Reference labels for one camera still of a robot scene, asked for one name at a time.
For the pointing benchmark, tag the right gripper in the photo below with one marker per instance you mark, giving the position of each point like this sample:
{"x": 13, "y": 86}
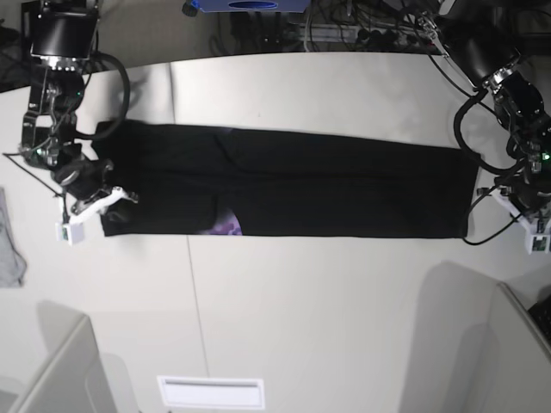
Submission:
{"x": 84, "y": 179}

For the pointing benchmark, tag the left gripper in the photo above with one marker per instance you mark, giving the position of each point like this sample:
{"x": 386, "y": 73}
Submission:
{"x": 529, "y": 197}

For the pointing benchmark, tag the black T-shirt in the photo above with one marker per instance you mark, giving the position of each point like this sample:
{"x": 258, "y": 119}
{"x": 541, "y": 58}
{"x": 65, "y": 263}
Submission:
{"x": 201, "y": 180}

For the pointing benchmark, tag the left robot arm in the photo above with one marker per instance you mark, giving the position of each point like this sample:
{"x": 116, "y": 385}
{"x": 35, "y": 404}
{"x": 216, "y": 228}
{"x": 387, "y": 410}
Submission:
{"x": 488, "y": 57}

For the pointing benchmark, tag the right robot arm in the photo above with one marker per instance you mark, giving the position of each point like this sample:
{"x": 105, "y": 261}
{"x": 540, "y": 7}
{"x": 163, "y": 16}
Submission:
{"x": 63, "y": 46}

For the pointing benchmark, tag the black keyboard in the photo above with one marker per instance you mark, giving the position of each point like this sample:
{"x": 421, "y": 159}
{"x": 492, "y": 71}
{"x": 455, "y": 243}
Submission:
{"x": 540, "y": 313}

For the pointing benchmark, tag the grey cloth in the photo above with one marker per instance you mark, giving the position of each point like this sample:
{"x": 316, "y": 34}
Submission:
{"x": 13, "y": 266}

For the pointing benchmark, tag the right white partition panel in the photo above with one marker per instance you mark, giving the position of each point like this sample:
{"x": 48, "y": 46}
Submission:
{"x": 503, "y": 364}

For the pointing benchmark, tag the white partition panel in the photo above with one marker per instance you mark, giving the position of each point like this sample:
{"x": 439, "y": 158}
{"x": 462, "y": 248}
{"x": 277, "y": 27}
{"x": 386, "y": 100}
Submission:
{"x": 503, "y": 364}
{"x": 71, "y": 379}

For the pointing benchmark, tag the left white partition panel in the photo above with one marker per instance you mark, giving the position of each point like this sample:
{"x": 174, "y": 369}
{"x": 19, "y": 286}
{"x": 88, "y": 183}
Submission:
{"x": 71, "y": 379}

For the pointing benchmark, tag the blue box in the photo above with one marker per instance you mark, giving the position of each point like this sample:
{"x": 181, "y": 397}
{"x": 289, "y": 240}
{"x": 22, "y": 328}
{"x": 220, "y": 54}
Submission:
{"x": 216, "y": 6}

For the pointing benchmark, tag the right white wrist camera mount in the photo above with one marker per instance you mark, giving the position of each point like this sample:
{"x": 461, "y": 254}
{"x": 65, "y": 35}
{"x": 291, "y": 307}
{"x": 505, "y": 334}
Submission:
{"x": 70, "y": 228}

